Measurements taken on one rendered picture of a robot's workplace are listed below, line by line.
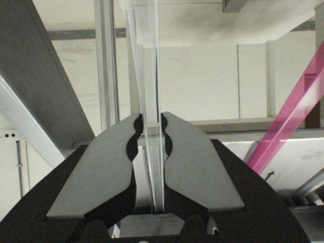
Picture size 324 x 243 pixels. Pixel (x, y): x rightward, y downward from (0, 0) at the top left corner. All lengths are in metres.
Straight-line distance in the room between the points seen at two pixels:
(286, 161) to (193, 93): 1.72
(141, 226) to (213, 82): 1.82
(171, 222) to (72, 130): 0.20
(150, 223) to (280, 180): 0.19
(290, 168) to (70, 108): 0.26
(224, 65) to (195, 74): 0.34
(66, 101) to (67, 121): 0.02
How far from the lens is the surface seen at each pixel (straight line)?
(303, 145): 0.23
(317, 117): 0.75
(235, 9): 0.63
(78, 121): 0.20
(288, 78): 2.40
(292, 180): 0.30
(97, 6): 0.51
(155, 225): 0.29
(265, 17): 0.82
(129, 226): 0.30
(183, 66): 1.96
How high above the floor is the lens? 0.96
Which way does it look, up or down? 2 degrees up
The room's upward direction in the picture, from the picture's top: 177 degrees clockwise
